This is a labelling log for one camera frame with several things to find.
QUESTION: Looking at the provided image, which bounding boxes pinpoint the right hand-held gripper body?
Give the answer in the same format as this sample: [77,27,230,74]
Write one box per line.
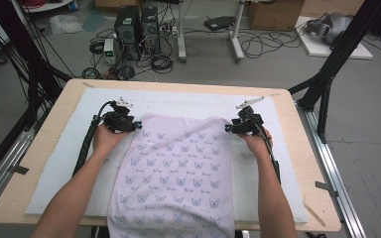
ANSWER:
[230,96,266,136]

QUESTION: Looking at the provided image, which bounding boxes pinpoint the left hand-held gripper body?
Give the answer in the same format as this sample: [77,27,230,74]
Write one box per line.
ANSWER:
[102,96,137,134]

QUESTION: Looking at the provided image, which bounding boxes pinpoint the lilac cat-print towel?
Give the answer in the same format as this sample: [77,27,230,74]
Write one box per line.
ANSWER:
[107,113,236,238]

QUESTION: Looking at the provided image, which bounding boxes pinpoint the person's left hand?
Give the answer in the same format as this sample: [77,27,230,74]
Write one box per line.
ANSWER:
[92,122,133,157]

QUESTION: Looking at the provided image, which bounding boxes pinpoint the person's right hand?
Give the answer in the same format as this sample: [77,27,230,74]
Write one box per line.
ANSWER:
[237,128,274,161]

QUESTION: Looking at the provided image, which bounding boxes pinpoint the white foam mat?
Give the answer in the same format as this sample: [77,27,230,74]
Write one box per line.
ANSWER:
[24,87,309,224]

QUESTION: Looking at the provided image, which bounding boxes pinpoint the white power supply box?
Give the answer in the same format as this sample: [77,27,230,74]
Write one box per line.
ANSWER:
[102,37,117,65]

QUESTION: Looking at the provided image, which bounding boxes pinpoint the black computer tower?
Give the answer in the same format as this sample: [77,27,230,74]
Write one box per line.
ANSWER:
[113,5,142,61]
[140,6,162,56]

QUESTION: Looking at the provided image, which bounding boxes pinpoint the white desk leg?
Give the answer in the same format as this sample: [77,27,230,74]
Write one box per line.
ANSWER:
[176,0,189,64]
[229,0,246,62]

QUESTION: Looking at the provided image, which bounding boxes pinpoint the white floor board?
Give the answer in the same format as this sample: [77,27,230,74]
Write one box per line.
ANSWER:
[294,16,374,60]

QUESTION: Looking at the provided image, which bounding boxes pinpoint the flat black device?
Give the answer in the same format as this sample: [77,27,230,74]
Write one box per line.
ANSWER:
[203,15,236,32]

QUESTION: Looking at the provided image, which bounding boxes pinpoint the large cardboard box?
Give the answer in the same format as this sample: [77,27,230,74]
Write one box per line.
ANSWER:
[246,0,306,32]

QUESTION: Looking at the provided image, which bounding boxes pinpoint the clear plastic bag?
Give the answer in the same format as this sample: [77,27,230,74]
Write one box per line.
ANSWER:
[49,13,84,36]

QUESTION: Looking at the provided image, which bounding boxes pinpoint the thin wooden stick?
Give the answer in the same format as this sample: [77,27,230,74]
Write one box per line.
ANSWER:
[302,200,327,228]

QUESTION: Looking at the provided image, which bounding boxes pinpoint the grey headset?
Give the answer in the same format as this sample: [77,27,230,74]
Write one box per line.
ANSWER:
[305,12,354,46]

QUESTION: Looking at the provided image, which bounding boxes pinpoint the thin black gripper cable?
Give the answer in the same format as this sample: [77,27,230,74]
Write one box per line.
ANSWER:
[255,122,282,185]

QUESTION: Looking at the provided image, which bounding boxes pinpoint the black sleeved gripper cable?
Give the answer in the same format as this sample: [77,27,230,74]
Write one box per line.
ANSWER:
[71,99,117,178]

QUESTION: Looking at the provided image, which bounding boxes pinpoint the coiled black cable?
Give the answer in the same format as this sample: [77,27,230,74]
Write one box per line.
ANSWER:
[149,54,175,75]

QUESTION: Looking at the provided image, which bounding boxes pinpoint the loose black floor cables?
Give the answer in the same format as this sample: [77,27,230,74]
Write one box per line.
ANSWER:
[237,29,308,61]

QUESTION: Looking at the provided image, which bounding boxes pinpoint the black metal frame stand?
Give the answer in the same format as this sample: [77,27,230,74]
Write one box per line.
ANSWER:
[0,0,74,133]
[287,0,381,144]

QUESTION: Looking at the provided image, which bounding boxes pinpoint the aluminium rail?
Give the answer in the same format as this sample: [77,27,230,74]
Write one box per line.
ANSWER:
[296,101,367,238]
[0,107,54,217]

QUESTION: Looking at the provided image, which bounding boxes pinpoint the black rail bracket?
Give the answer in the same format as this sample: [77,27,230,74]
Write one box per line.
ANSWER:
[315,180,340,198]

